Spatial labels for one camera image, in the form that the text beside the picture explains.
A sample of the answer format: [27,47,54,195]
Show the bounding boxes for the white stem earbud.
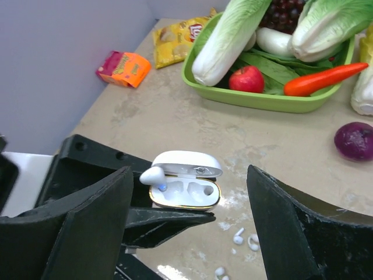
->
[139,166,167,192]
[233,227,245,245]

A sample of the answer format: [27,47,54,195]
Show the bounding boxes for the red apple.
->
[228,65,265,93]

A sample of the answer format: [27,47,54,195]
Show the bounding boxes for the green lettuce head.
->
[288,0,372,62]

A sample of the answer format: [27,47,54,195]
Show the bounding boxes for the dark purple grapes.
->
[259,0,306,34]

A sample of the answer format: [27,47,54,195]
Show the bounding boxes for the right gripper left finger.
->
[1,167,133,279]

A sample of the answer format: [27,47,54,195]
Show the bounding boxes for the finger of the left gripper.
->
[35,134,153,207]
[122,207,216,249]

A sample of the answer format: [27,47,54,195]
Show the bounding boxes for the long napa cabbage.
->
[192,0,271,86]

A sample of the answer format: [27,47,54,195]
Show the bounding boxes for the white clip earbud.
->
[214,267,230,280]
[247,234,260,251]

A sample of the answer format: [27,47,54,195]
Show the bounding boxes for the white radish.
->
[244,27,294,58]

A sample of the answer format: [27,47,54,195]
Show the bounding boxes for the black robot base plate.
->
[113,253,163,280]

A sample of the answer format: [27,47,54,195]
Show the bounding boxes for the yellow cabbage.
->
[350,23,372,116]

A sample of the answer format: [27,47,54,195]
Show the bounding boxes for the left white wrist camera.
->
[1,135,54,217]

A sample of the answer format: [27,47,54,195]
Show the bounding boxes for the purple onion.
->
[334,122,372,162]

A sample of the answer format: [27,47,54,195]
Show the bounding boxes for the orange carrot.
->
[284,62,369,97]

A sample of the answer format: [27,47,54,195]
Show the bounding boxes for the pink orange snack box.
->
[96,51,152,88]

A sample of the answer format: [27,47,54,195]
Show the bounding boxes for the white clip earbud near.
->
[214,267,230,280]

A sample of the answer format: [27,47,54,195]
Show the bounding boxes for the green plastic tray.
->
[181,12,342,113]

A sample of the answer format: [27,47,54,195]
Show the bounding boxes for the white gold-rimmed charging case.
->
[149,150,223,211]

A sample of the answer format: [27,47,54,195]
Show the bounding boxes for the yellow Lays chips bag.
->
[152,8,217,69]

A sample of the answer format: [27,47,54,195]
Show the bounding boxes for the green leafy vegetable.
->
[218,47,347,95]

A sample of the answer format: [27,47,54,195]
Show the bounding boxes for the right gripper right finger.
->
[247,165,372,279]

